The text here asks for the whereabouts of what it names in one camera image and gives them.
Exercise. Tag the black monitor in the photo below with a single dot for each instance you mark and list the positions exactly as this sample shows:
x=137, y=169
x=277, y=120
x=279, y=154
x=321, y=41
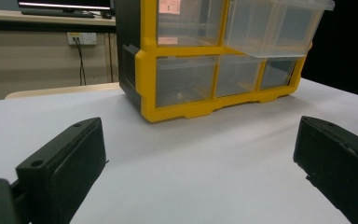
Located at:
x=63, y=4

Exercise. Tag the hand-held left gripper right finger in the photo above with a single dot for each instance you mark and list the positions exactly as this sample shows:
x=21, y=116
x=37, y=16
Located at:
x=338, y=161

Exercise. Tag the white table cover sheet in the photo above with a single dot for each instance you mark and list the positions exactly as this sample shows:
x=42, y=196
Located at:
x=199, y=161

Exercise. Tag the yellow black drawer cabinet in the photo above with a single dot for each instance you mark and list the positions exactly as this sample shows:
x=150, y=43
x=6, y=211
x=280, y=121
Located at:
x=146, y=68

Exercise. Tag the white wall socket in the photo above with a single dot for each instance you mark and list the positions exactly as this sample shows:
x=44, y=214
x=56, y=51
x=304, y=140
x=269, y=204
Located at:
x=87, y=38

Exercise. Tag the black keyboard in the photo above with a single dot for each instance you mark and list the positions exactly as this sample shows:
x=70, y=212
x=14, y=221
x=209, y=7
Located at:
x=56, y=13

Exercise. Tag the wooden desk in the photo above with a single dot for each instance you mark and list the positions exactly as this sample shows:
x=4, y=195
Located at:
x=43, y=20

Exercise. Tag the clear plastic drawer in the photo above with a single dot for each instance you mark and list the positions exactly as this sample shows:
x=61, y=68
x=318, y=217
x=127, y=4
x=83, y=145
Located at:
x=237, y=74
x=183, y=81
x=273, y=28
x=188, y=23

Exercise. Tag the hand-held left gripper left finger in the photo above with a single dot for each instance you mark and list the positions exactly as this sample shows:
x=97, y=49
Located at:
x=71, y=168

